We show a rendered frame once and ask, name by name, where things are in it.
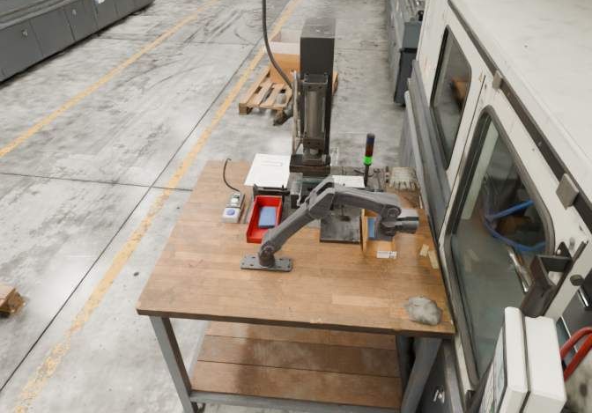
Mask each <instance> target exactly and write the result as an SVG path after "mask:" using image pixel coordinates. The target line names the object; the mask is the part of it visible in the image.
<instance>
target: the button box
mask: <svg viewBox="0 0 592 413"><path fill-rule="evenodd" d="M229 160H230V161H231V159H229ZM227 161H228V159H227V160H226V162H225V165H224V169H223V179H224V182H225V183H226V185H227V186H228V187H229V188H232V189H234V190H237V191H238V192H237V193H231V194H230V196H229V199H228V202H227V205H226V207H227V208H235V209H240V211H241V209H242V206H243V204H244V201H245V194H244V193H240V191H239V190H238V189H237V188H233V187H232V186H230V185H229V184H228V183H227V181H226V179H225V169H226V163H227ZM233 195H239V198H237V199H238V202H237V203H232V199H234V198H233Z"/></svg>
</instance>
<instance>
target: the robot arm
mask: <svg viewBox="0 0 592 413"><path fill-rule="evenodd" d="M332 203H333V204H343V205H349V206H352V207H357V208H361V209H365V210H370V211H372V212H374V213H377V214H376V219H375V220H374V238H375V240H377V241H381V240H382V241H387V242H392V241H393V237H394V236H395V235H396V234H397V231H399V232H401V233H406V234H415V233H416V232H417V230H418V221H419V216H418V211H417V210H404V209H401V206H400V203H399V199H398V196H397V195H395V194H391V193H388V192H383V193H380V192H377V193H374V192H368V191H365V190H360V189H356V188H349V187H346V186H344V185H342V184H340V183H336V182H334V178H333V177H327V178H326V179H325V180H324V181H323V182H321V183H320V184H319V185H318V186H317V187H316V188H315V189H314V190H313V191H312V192H311V193H310V196H308V197H307V198H306V201H305V202H304V203H303V204H302V205H301V206H300V208H299V209H298V210H296V211H295V212H294V213H293V214H292V215H291V216H290V217H289V218H288V219H286V220H285V221H284V222H283V223H281V224H280V225H278V226H277V227H274V228H273V229H272V228H270V229H269V230H268V231H267V232H265V233H264V234H263V240H262V244H261V246H260V247H259V248H258V250H257V254H258V255H251V254H245V255H243V256H242V260H241V263H240V268H241V269H252V270H265V271H278V272H291V268H292V258H291V257H280V256H274V254H275V253H276V252H277V251H279V250H280V249H281V248H282V246H283V245H284V244H285V243H286V241H287V240H288V239H290V238H291V237H292V236H293V235H294V234H295V233H296V232H297V231H299V230H300V229H301V228H303V227H304V226H305V225H307V224H309V223H310V222H313V221H314V220H316V219H317V220H319V219H322V218H325V217H326V216H327V214H328V212H329V207H330V205H331V204H332ZM288 268H289V269H288Z"/></svg>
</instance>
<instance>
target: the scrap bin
mask: <svg viewBox="0 0 592 413"><path fill-rule="evenodd" d="M260 207H275V208H276V224H275V227H277V226H278V225H279V221H280V217H281V211H282V197H278V196H261V195H257V196H256V198H255V203H254V206H253V209H252V212H251V216H250V219H249V222H248V228H247V231H246V236H247V243H256V244H262V240H263V234H264V233H265V232H267V231H268V230H269V229H270V228H259V227H258V222H259V210H260Z"/></svg>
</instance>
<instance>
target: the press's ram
mask: <svg viewBox="0 0 592 413"><path fill-rule="evenodd" d="M330 167H331V155H326V154H323V151H321V150H320V149H306V150H305V153H303V154H299V153H296V154H295V155H292V153H291V157H290V162H289V173H323V174H330Z"/></svg>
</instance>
